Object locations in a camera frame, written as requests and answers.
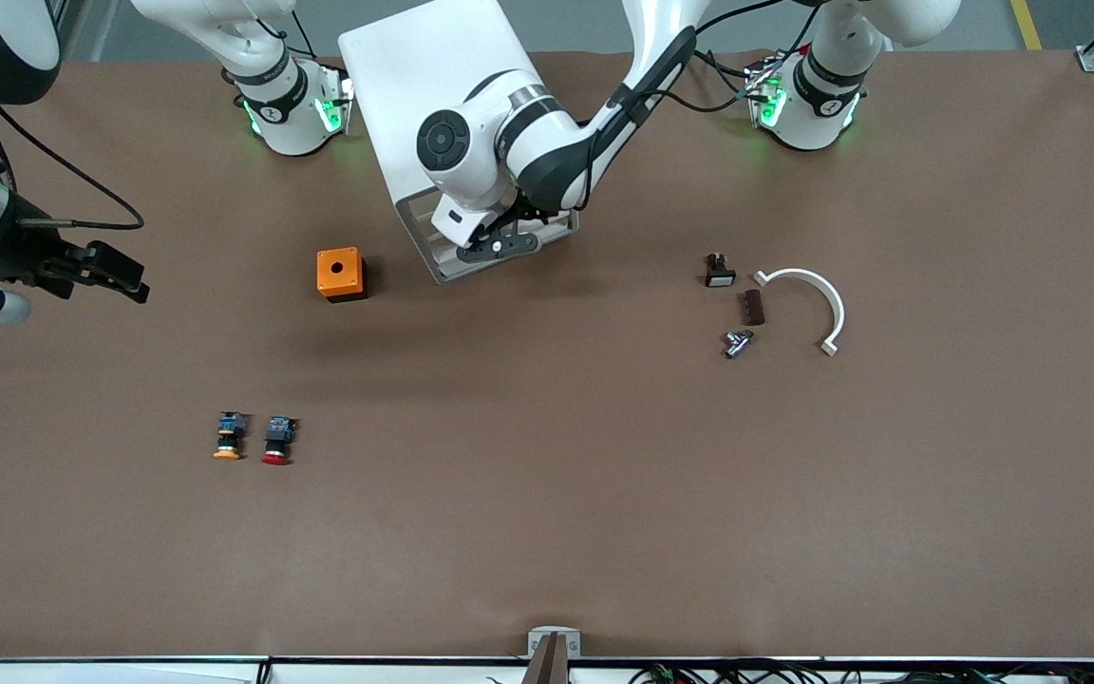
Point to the yellow mushroom pushbutton switch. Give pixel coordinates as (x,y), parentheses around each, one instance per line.
(229,437)

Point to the orange button enclosure box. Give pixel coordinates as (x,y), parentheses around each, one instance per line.
(338,271)

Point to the chrome valve fitting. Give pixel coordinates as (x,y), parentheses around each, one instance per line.
(737,344)

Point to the red mushroom pushbutton switch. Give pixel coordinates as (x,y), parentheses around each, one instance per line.
(276,439)

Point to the grey mounting bracket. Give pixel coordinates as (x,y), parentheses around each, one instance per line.
(536,644)

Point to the brown paper table cover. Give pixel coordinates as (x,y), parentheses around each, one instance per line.
(547,475)

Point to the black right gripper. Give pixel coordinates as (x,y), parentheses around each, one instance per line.
(8,254)

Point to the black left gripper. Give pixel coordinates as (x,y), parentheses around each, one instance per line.
(524,206)

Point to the dark camera mount post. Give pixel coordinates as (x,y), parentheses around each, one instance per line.
(547,665)

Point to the dark brown terminal block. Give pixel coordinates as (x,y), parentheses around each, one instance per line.
(755,308)

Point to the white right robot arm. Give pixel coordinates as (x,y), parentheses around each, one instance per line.
(291,114)

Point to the black square pushbutton switch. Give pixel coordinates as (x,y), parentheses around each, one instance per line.
(720,276)

